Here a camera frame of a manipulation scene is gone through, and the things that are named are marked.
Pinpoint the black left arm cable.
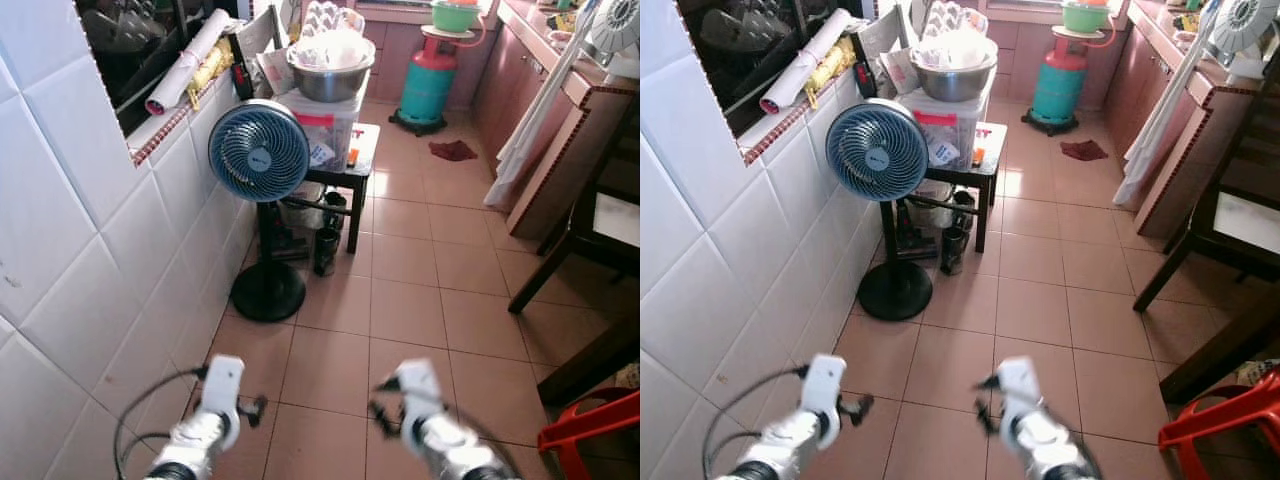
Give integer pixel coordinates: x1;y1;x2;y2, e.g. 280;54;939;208
702;366;809;480
112;366;209;480

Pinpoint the green gas cylinder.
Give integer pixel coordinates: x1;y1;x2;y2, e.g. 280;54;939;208
389;27;463;138
1021;27;1093;138

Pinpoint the small black side table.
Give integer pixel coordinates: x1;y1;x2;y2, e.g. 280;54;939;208
303;122;382;255
925;122;1008;255

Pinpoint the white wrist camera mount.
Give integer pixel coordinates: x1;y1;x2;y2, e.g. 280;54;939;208
800;353;848;449
995;356;1043;426
392;358;446;426
200;355;247;451

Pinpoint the white hanging cloth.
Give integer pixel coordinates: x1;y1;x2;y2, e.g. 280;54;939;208
1113;0;1226;209
484;0;604;210

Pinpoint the rolled white paper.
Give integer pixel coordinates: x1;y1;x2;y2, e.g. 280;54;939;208
145;9;237;117
760;9;853;117

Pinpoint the clear plastic storage box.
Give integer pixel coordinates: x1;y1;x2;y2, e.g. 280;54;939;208
897;85;991;173
273;85;367;174

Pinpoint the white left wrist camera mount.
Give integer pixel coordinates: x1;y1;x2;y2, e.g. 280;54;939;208
200;355;247;451
800;353;848;449

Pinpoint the black upright box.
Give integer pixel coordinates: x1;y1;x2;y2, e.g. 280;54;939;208
852;30;881;101
228;30;257;102

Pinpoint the large metal bowl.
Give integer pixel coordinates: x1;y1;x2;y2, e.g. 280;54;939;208
910;38;999;104
287;38;377;104

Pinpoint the white table fan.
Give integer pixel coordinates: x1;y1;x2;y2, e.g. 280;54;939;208
588;0;641;59
1207;0;1280;61

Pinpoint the dark wooden chair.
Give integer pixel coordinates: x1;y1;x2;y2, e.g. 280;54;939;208
507;95;641;315
1133;70;1280;313

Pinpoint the blue standing fan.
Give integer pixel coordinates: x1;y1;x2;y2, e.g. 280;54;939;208
207;99;312;324
826;99;930;323

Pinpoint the green plastic basin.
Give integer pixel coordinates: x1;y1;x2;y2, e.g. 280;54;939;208
1061;0;1111;34
430;0;481;34

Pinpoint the dark wooden furniture leg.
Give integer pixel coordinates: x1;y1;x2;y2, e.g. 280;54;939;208
538;305;641;408
1160;290;1280;406

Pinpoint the grey egg tray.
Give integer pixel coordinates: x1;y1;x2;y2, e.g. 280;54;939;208
300;0;367;41
925;0;991;41

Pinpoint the black cup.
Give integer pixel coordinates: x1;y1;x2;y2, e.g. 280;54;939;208
313;227;342;278
940;227;969;278

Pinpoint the red plastic stool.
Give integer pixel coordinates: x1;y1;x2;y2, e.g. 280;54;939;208
537;388;641;480
1158;368;1280;480

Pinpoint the brown kitchen counter cabinet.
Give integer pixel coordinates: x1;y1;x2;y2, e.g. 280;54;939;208
1100;0;1263;241
470;0;641;241

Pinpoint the yellow bundle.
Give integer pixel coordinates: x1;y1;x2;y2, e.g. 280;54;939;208
803;38;857;111
184;38;237;111

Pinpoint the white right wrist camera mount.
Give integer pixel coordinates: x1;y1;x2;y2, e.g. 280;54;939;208
995;356;1043;426
392;358;446;426

